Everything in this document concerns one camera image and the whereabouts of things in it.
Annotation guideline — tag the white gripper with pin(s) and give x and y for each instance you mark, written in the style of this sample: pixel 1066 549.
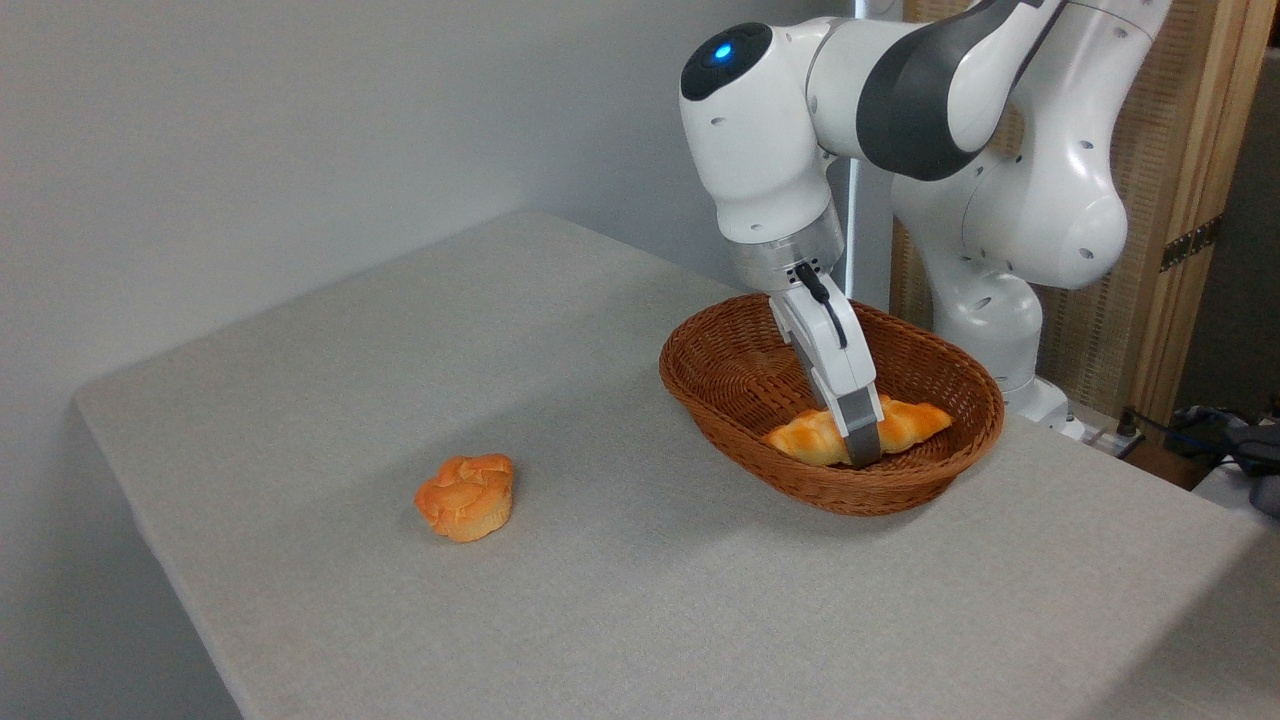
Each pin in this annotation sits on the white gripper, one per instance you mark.
pixel 830 350

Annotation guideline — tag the long braided bread loaf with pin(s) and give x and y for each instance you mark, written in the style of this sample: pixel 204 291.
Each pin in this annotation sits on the long braided bread loaf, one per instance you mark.
pixel 805 440

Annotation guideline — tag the metal screen hinge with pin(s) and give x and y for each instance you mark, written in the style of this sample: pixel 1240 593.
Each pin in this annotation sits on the metal screen hinge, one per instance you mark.
pixel 1190 243

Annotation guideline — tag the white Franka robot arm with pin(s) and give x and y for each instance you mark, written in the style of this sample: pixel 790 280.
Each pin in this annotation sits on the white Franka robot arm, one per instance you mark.
pixel 760 150

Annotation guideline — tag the white vertical pole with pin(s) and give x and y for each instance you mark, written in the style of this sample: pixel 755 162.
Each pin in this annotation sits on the white vertical pole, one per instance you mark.
pixel 854 220

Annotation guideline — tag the white power strip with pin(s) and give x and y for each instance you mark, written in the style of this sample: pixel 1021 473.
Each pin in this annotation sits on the white power strip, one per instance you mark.
pixel 1105 436

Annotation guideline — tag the brown wicker basket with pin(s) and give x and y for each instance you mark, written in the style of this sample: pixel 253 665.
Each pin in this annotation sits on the brown wicker basket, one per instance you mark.
pixel 730 380

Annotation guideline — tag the round orange bread bun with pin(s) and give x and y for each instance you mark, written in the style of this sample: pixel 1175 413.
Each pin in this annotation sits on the round orange bread bun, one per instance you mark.
pixel 468 497

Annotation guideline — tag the dark grey bag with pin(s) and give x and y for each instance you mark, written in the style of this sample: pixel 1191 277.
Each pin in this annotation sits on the dark grey bag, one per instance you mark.
pixel 1262 465

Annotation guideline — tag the grey tablecloth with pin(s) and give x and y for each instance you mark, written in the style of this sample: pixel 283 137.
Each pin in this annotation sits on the grey tablecloth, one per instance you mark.
pixel 640 600

